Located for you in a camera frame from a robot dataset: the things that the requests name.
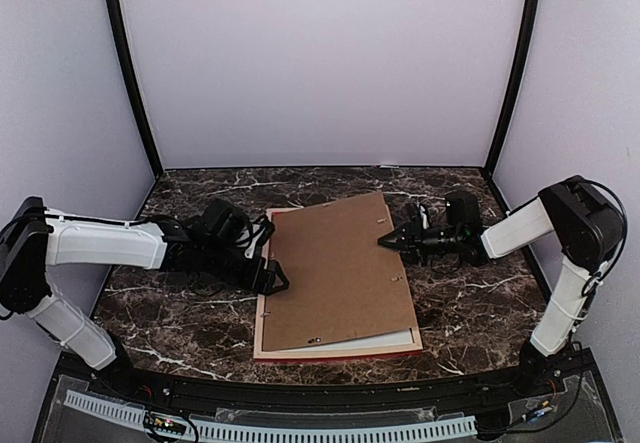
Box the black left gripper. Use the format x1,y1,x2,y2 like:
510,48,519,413
201,241,290,297

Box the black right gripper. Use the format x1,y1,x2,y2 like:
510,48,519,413
378,217,463,267

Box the brown cardboard backing board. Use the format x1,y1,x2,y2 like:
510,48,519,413
260,191,419,353

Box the red wooden picture frame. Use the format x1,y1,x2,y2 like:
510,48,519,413
252,206,424,362

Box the canyon photo print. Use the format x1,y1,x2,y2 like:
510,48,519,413
290,328,415,352

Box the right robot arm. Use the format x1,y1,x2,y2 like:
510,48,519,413
377,175,629,397

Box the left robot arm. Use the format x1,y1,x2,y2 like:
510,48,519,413
1,196,289,399

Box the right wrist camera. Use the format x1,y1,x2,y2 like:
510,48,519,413
404,190,484,239

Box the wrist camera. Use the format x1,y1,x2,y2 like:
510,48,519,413
404,190,484,239
200,199,275,258

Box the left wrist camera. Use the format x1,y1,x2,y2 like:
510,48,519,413
200,199,275,258

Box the white slotted cable duct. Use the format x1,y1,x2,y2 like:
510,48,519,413
63,390,477,442

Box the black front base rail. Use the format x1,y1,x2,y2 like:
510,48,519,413
54,350,596,414

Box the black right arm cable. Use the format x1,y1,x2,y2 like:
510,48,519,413
569,178,629,304

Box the black right enclosure post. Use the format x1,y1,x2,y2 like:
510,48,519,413
484,0,539,178

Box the black enclosure post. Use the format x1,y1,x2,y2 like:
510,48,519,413
105,0,164,179
484,0,539,178

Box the black left enclosure post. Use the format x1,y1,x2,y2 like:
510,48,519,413
105,0,164,179

